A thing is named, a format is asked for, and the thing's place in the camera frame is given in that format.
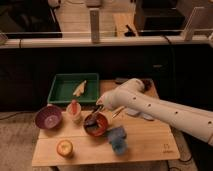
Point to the red bowl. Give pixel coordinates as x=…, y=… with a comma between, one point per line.
x=100, y=128

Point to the left metal post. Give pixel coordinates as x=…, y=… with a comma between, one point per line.
x=94, y=24

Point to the yellow red apple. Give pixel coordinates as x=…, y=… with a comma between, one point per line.
x=65, y=148

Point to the metal post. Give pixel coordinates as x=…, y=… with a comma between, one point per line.
x=192, y=23
x=94, y=24

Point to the black object on floor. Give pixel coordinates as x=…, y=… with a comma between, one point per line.
x=129, y=32

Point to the dark grape bunch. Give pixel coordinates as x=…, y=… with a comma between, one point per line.
x=147, y=84

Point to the metal spoon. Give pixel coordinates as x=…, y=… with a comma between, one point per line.
x=118, y=112

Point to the green plastic tray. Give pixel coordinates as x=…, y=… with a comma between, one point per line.
x=64, y=85

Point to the right metal post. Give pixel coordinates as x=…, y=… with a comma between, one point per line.
x=192, y=23

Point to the light blue cloth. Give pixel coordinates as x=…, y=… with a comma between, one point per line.
x=134, y=113

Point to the purple bowl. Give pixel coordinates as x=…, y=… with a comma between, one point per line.
x=48, y=117

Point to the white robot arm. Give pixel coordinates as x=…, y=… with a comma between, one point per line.
x=196, y=122

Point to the yellow banana piece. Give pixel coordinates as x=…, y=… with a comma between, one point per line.
x=80, y=89

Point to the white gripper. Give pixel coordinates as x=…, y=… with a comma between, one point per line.
x=100, y=103

